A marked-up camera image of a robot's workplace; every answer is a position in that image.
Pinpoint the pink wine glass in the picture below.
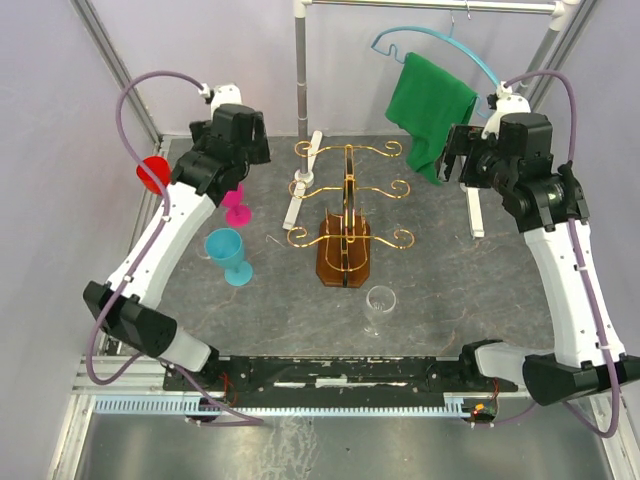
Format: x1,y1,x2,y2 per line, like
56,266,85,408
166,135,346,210
221,184,252,228

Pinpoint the red wine glass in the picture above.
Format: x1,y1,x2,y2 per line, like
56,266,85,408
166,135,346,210
136,155,171,196

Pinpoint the blue wine glass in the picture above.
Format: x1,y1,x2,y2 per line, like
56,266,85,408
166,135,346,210
204,228,253,287

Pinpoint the clear wine glass front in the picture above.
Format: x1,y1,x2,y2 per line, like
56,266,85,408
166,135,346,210
363,285,397,337

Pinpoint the clear wine glass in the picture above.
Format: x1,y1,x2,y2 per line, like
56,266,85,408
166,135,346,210
363,285,397,337
196,242,211,260

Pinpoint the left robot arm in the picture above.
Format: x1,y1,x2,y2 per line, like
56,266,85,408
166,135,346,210
83,104,270,390

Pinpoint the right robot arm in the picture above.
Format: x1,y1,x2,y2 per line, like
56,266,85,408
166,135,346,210
436,113,639,406

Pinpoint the green cloth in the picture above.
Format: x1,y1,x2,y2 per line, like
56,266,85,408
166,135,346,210
385,52,477,185

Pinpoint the light blue clothes hanger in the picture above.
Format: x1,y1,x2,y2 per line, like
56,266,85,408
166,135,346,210
361,25,498,132

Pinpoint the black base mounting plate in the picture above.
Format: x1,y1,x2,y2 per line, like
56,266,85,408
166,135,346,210
192,356,517,410

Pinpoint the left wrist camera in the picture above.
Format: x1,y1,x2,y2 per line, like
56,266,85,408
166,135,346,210
198,83,243,116

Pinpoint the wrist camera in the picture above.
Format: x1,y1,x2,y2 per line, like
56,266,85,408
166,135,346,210
481,82,531,140
198,83,243,116

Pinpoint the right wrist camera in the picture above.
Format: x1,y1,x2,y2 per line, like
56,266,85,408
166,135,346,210
481,82,531,140

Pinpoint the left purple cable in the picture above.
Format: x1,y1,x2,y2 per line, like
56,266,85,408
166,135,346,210
85,70,265,428

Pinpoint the silver clothes rail stand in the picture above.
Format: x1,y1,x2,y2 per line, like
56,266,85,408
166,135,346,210
282,1,582,232

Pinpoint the gold wire glass rack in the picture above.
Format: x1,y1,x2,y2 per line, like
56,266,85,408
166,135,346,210
287,140,415,288

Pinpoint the light blue cable duct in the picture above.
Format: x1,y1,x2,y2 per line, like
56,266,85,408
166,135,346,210
93,395,470,419

